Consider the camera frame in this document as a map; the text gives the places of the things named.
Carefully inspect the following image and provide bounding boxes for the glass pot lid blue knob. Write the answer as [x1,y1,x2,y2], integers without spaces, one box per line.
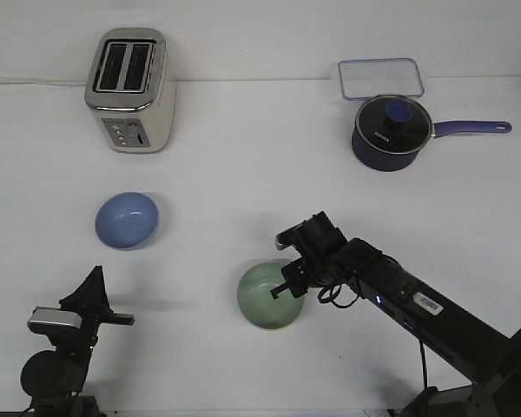
[357,95,432,155]

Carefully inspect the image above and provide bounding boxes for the green bowl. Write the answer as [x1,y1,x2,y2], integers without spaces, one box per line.
[237,260,304,330]

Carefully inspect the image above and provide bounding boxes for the blue bowl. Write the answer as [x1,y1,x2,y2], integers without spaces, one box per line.
[95,192,160,251]

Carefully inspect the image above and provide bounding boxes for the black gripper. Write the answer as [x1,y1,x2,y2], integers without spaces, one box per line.
[60,266,135,343]
[270,211,347,300]

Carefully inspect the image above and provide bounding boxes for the dark blue saucepan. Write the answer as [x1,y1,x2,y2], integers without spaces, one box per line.
[352,121,512,172]

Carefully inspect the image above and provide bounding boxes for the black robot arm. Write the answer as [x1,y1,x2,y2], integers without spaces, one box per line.
[271,212,521,416]
[20,266,135,416]

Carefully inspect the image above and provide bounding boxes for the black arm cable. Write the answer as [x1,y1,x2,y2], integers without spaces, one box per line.
[315,277,429,392]

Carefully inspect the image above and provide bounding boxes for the cream and steel toaster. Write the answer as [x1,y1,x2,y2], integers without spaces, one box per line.
[84,27,177,154]

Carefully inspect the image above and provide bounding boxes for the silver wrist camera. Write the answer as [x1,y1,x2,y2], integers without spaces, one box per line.
[274,221,306,252]
[27,307,82,335]

